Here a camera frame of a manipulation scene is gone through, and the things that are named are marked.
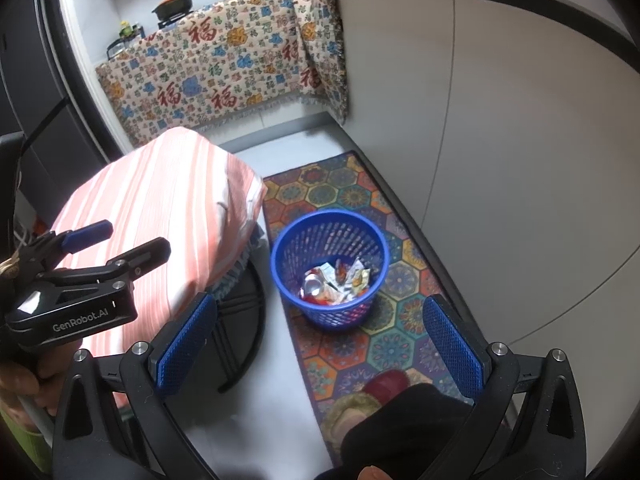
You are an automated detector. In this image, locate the orange striped tablecloth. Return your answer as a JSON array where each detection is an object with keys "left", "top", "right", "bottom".
[{"left": 50, "top": 126, "right": 268, "bottom": 408}]

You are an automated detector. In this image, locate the person's left hand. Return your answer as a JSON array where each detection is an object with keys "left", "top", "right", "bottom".
[{"left": 0, "top": 339, "right": 83, "bottom": 428}]

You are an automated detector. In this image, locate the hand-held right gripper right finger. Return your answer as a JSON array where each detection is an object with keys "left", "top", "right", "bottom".
[{"left": 422, "top": 294, "right": 588, "bottom": 480}]

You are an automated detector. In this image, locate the large printed cloth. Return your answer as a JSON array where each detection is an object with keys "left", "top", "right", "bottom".
[{"left": 95, "top": 0, "right": 313, "bottom": 148}]

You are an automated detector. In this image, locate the grey refrigerator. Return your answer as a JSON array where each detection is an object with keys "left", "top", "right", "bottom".
[{"left": 0, "top": 0, "right": 126, "bottom": 211}]

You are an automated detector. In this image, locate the red slipper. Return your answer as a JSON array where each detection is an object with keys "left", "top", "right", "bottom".
[{"left": 362, "top": 371, "right": 411, "bottom": 403}]

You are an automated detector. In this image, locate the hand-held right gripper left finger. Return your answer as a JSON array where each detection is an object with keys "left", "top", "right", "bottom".
[{"left": 50, "top": 291, "right": 219, "bottom": 480}]

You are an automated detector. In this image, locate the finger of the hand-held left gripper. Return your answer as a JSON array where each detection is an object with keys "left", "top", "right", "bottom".
[
  {"left": 22, "top": 220, "right": 115, "bottom": 273},
  {"left": 37, "top": 237, "right": 172, "bottom": 302}
]

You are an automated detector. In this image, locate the black stool frame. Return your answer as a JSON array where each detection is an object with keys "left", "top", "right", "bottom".
[{"left": 210, "top": 260, "right": 268, "bottom": 393}]

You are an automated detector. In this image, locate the person's black trouser leg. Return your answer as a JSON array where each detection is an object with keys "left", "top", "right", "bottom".
[{"left": 340, "top": 382, "right": 476, "bottom": 480}]

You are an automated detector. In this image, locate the blue plastic basket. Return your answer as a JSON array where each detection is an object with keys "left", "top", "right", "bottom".
[{"left": 270, "top": 210, "right": 391, "bottom": 330}]

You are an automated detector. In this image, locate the colourful hexagon pattern rug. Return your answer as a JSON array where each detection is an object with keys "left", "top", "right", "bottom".
[{"left": 262, "top": 150, "right": 516, "bottom": 471}]

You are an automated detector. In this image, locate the beige fuzzy slipper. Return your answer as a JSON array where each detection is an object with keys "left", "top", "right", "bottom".
[{"left": 320, "top": 392, "right": 386, "bottom": 456}]

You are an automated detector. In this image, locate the crushed silver can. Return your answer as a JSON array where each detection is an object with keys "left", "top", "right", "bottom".
[{"left": 302, "top": 272, "right": 328, "bottom": 302}]

